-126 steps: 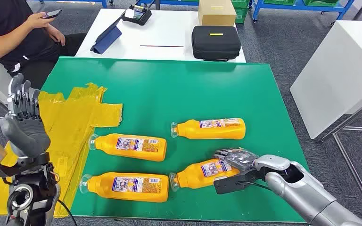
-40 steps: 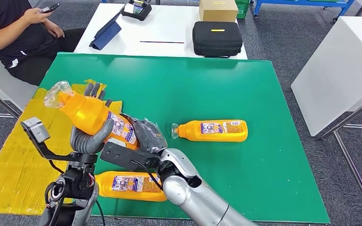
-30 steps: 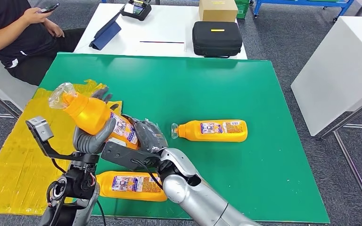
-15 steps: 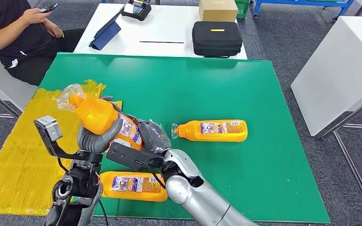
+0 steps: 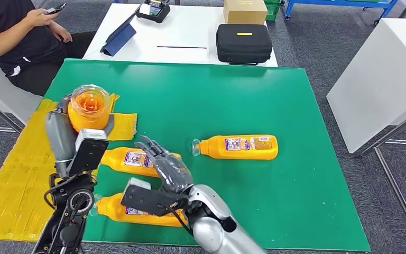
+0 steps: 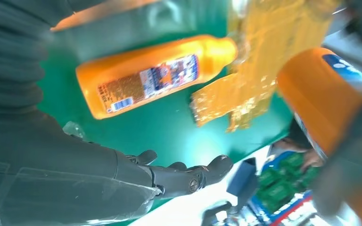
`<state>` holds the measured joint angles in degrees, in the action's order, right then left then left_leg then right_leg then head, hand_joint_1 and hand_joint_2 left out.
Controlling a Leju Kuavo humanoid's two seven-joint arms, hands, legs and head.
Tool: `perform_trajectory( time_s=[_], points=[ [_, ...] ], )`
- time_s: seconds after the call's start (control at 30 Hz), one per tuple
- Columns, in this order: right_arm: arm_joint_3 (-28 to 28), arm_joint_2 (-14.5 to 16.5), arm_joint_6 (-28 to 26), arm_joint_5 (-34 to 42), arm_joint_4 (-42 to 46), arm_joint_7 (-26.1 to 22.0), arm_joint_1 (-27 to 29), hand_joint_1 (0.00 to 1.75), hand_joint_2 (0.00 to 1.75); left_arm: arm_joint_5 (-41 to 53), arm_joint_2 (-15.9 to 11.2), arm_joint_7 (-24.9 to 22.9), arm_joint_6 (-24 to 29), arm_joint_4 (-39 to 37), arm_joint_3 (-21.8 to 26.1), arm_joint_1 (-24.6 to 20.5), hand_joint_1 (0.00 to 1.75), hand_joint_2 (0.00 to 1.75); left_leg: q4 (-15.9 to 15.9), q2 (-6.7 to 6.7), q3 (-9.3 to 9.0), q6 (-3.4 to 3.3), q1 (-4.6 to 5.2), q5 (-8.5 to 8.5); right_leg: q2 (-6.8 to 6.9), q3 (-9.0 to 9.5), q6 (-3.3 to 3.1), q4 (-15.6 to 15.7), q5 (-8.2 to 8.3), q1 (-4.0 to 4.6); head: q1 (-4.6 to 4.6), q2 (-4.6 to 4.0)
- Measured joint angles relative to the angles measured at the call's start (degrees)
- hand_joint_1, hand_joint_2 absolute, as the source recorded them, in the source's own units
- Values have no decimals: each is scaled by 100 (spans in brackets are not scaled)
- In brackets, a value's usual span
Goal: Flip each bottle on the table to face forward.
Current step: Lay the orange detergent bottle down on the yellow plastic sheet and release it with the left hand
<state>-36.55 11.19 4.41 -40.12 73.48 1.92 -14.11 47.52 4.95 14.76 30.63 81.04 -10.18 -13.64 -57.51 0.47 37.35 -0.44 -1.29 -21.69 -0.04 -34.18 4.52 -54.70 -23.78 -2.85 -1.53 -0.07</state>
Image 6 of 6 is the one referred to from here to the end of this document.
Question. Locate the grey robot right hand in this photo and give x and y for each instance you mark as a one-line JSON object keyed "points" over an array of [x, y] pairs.
{"points": [[43, 174]]}

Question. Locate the person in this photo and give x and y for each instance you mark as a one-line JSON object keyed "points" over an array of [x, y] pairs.
{"points": [[313, 159]]}

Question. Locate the green plastic crate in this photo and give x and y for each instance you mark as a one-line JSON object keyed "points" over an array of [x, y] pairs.
{"points": [[277, 190]]}

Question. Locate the green table mat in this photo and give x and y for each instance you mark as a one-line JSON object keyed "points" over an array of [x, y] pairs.
{"points": [[156, 131]]}

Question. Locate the yellow taped plastic sheet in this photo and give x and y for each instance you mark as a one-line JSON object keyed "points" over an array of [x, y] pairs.
{"points": [[262, 46]]}

